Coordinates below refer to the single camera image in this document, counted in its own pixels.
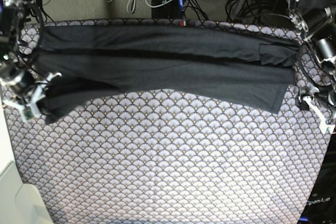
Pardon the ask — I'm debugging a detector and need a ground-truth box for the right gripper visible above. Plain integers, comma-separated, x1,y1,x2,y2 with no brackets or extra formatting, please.
1,65,62,123

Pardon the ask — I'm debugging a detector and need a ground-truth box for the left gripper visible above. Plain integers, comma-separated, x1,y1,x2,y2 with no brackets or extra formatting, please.
295,84,335,134

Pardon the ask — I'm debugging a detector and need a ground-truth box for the dark grey T-shirt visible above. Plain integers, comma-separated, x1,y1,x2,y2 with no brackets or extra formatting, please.
32,25,299,124

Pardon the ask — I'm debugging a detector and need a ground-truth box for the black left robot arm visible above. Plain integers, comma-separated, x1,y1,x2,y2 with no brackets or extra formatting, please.
287,0,335,134

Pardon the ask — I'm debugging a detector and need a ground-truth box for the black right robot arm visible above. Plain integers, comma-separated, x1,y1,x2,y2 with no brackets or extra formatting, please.
1,0,61,122

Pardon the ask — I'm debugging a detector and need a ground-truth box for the black OpenArm box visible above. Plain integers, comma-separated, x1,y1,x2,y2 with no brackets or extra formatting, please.
298,134,335,223

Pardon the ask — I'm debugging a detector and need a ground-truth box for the white plastic bin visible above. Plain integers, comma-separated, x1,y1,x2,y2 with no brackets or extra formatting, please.
1,109,53,223

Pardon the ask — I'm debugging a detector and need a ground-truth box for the fan-patterned table cloth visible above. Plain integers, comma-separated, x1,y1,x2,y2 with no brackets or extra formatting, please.
0,18,336,224

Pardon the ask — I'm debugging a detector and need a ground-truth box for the red and black clamp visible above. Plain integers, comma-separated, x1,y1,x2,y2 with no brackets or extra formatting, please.
180,10,187,27

